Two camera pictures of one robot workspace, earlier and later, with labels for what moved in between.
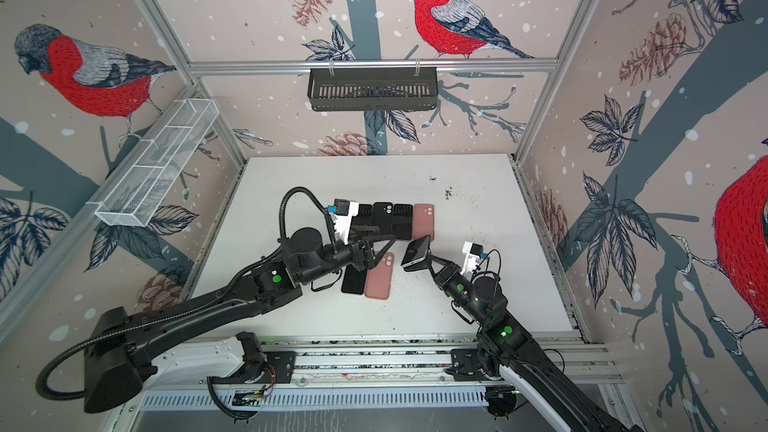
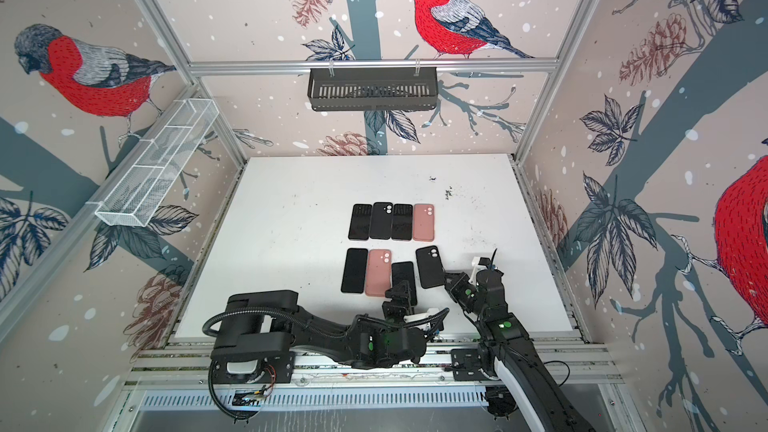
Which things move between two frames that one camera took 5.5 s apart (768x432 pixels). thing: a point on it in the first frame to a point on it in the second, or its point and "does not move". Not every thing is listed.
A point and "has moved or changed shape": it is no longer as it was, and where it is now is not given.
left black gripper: (366, 259) to (398, 299)
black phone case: (417, 250) has moved or changed shape
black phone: (364, 217) does not move
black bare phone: (353, 282) does not move
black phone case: (402, 221) does not move
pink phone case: (423, 221) does not move
